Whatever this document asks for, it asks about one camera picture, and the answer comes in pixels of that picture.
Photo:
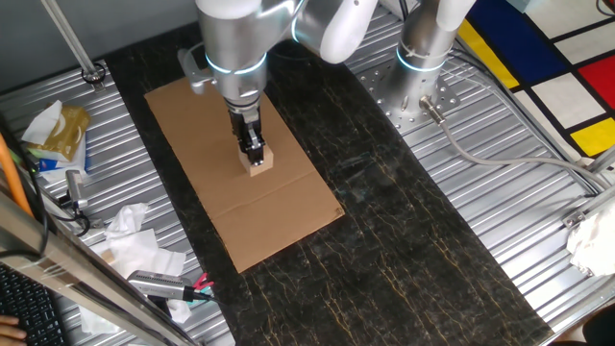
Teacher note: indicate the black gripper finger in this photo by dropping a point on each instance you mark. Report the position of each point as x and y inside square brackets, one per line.
[256, 144]
[244, 144]

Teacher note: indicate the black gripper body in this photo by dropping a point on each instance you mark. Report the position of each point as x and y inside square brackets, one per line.
[244, 122]

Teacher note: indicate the large wooden cube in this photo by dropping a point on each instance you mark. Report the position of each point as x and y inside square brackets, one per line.
[266, 165]

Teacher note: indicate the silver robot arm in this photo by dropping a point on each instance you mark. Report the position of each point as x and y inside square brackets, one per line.
[240, 48]

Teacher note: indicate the person hand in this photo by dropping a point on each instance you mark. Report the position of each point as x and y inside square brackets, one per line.
[10, 329]

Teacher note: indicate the brown cardboard sheet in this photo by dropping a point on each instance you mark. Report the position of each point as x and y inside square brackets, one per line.
[269, 202]

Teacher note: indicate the crumpled white tissue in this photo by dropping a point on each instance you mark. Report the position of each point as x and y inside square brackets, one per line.
[127, 218]

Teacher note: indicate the red clothespin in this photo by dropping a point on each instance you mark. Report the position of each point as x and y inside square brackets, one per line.
[204, 281]

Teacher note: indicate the large white tissue sheet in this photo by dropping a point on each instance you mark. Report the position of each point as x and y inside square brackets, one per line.
[139, 254]

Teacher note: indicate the small wooden cube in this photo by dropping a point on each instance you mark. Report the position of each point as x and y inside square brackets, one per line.
[108, 257]

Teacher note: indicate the yellow tissue box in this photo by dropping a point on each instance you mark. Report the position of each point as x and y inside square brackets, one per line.
[67, 134]

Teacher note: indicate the black marble pattern mat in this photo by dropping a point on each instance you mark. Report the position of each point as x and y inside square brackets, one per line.
[408, 240]

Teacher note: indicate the aluminium pole with foot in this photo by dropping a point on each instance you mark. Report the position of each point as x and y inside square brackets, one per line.
[72, 38]

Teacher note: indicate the blue white tissue pack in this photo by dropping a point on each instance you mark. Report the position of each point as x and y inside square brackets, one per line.
[53, 165]

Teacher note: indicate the white pulled tissue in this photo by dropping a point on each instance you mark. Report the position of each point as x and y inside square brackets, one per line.
[43, 125]

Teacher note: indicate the orange tube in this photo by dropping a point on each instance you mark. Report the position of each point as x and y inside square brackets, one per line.
[14, 178]

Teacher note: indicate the mondrian pattern mat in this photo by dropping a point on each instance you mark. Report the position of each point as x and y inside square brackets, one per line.
[504, 38]

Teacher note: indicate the black keyboard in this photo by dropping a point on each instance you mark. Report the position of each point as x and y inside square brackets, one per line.
[29, 307]

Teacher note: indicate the aluminium profile bar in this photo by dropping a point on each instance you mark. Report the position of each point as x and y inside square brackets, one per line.
[591, 206]

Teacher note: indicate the white crumpled cloth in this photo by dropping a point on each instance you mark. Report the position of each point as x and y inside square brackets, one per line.
[593, 242]

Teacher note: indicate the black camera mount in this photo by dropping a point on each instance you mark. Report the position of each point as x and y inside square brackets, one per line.
[96, 223]

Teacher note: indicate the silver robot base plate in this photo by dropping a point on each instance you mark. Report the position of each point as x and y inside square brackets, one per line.
[447, 98]

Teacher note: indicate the silver metal frame beam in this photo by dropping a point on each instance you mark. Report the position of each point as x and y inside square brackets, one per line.
[72, 269]

